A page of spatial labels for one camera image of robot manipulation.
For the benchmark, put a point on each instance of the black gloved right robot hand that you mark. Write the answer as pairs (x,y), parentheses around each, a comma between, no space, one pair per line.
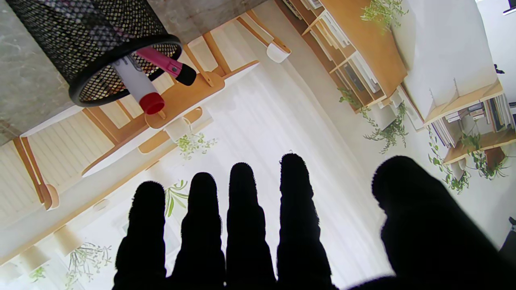
(298,249)

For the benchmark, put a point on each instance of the pink whiteboard marker black cap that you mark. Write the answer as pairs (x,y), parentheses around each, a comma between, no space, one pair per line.
(173,68)

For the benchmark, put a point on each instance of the white marker red cap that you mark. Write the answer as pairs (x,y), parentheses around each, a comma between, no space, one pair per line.
(141,88)

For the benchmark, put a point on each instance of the black mesh pen cup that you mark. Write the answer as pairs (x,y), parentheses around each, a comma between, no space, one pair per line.
(80,36)

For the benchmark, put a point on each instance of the printed room scene backdrop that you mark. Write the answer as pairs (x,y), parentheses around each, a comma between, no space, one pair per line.
(282,100)

